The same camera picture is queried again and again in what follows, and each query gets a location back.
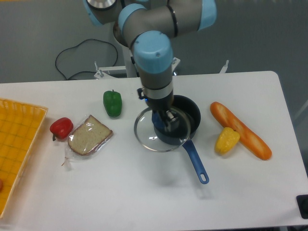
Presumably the black table grommet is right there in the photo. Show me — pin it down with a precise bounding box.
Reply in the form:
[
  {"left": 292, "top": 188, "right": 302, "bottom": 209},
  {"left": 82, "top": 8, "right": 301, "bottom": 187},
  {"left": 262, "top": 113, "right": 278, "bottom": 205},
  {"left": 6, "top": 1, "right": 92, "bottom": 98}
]
[{"left": 296, "top": 194, "right": 308, "bottom": 219}]

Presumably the red bell pepper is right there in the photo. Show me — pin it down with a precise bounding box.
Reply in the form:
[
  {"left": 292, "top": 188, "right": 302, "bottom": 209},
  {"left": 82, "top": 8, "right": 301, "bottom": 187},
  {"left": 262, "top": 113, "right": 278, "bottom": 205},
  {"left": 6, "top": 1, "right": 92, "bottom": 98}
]
[{"left": 50, "top": 117, "right": 74, "bottom": 141}]

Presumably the black cable on floor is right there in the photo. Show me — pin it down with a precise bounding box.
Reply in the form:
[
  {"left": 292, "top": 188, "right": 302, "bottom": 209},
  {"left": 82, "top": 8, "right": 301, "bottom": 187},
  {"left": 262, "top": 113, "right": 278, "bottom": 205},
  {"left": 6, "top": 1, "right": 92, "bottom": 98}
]
[{"left": 55, "top": 38, "right": 120, "bottom": 80}]

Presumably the orange baguette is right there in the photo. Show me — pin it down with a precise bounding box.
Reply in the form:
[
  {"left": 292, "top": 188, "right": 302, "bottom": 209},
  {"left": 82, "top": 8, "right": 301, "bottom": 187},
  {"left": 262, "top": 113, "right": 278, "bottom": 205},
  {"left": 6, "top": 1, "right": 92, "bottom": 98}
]
[{"left": 210, "top": 102, "right": 272, "bottom": 160}]

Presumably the blue saucepan with handle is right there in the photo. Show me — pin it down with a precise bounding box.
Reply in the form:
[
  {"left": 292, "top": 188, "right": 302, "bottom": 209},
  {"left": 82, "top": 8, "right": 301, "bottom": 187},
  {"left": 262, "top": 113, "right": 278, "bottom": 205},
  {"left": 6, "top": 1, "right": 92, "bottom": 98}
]
[{"left": 152, "top": 95, "right": 209, "bottom": 184}]

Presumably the white robot stand base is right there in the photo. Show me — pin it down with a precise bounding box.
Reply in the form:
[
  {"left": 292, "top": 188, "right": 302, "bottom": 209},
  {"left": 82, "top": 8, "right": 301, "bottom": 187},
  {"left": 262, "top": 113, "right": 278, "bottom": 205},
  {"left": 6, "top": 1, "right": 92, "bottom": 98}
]
[{"left": 94, "top": 46, "right": 229, "bottom": 79}]

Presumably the glass pot lid blue knob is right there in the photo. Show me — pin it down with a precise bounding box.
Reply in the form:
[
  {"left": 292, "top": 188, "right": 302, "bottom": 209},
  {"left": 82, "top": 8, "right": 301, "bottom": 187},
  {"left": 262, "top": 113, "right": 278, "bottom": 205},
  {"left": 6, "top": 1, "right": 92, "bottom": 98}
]
[{"left": 134, "top": 107, "right": 190, "bottom": 153}]

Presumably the green bell pepper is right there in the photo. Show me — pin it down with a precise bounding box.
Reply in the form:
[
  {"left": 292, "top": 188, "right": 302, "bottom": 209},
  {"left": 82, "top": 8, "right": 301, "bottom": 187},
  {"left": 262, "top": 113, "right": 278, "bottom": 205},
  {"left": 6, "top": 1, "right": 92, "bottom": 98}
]
[{"left": 103, "top": 90, "right": 122, "bottom": 117}]

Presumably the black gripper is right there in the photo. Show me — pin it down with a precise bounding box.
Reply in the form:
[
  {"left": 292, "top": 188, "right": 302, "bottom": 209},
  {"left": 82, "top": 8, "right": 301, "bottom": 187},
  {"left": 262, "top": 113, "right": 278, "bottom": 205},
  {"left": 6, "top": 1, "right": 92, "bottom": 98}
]
[{"left": 145, "top": 94, "right": 179, "bottom": 132}]

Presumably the yellow woven basket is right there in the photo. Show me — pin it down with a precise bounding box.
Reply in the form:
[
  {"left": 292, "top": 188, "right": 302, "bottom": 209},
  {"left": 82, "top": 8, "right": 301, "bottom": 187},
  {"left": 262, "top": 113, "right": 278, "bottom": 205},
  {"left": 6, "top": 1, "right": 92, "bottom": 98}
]
[{"left": 0, "top": 98, "right": 48, "bottom": 218}]

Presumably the wrapped bread slice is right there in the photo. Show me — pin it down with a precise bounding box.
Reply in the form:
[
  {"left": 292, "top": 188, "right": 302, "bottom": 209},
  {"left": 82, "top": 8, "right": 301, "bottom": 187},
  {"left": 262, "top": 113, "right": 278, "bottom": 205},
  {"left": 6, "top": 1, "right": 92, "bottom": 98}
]
[{"left": 62, "top": 115, "right": 114, "bottom": 171}]

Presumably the yellow bell pepper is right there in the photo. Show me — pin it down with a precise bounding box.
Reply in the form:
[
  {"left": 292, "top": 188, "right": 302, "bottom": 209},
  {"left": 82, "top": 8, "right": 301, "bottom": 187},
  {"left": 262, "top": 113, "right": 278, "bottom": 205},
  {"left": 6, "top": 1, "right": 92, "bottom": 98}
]
[{"left": 214, "top": 127, "right": 240, "bottom": 154}]

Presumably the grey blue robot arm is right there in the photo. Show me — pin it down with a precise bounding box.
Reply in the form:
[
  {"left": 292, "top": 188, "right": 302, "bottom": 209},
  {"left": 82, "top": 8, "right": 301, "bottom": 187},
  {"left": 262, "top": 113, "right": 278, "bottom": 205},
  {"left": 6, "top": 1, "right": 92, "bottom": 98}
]
[{"left": 83, "top": 0, "right": 217, "bottom": 126}]

